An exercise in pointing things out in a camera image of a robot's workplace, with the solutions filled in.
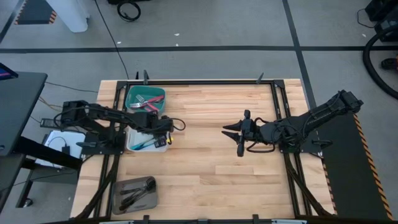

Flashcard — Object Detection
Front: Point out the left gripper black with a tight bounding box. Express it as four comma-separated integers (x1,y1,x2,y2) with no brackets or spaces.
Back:
146,116,174,149

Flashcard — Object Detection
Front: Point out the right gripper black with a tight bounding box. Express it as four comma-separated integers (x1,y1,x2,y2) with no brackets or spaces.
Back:
221,109,265,157

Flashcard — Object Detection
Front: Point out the white plastic bin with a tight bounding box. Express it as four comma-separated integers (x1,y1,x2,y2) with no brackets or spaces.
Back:
126,124,170,154

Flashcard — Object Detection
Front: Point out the teal plastic bin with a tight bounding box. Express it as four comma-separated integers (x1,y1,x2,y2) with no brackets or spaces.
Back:
124,85,166,114

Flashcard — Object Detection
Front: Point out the translucent grey plastic bin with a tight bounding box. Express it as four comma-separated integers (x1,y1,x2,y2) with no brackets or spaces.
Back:
111,176,159,215

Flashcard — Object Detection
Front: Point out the white paper sheet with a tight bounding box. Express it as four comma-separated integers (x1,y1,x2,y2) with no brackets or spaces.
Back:
34,129,87,169

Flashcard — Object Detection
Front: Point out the black power brick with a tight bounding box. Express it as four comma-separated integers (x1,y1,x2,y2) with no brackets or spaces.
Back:
39,117,65,129

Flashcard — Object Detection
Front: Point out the large black hazard-striped mat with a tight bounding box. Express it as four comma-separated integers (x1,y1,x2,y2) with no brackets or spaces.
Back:
310,109,395,222

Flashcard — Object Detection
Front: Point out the black floor equipment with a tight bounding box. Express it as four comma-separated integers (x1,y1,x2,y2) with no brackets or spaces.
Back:
107,0,152,4

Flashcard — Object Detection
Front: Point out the black desk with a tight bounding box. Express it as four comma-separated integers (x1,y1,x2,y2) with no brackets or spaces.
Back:
0,72,83,215

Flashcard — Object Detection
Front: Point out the white pillar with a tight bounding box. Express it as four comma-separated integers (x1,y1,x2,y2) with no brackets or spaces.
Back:
45,0,90,34

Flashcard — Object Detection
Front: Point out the person's shoe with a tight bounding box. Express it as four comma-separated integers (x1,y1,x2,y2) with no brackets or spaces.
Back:
381,57,398,71

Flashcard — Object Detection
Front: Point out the monitor screen corner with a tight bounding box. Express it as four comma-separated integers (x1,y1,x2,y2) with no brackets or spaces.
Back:
0,62,19,81

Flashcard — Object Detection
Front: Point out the small black hazard-striped mat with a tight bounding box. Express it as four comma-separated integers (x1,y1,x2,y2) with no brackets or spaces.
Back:
14,0,58,25

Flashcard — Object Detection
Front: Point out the black equipment case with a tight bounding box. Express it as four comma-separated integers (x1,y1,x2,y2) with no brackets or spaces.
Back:
365,0,398,43

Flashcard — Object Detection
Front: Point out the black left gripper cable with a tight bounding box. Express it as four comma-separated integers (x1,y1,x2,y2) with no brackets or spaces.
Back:
169,117,187,131

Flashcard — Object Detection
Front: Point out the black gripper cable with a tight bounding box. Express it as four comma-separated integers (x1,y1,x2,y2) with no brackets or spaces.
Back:
245,117,276,154
169,117,187,131

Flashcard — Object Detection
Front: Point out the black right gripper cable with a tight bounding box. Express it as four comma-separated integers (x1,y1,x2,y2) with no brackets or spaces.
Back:
245,117,276,154

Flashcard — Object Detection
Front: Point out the black aluminium table frame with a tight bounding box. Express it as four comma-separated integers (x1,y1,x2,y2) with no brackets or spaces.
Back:
73,79,335,224

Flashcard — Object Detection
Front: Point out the black floor cable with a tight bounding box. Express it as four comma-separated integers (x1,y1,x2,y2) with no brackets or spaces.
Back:
94,0,130,80

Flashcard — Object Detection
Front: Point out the thin dark floor cable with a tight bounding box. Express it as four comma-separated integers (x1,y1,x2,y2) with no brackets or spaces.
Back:
45,81,100,94

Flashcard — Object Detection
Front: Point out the coiled black cable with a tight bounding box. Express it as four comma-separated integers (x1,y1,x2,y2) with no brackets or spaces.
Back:
116,0,142,22

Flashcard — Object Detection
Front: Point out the thick black hose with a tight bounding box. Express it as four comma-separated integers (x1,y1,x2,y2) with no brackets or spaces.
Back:
363,24,398,100

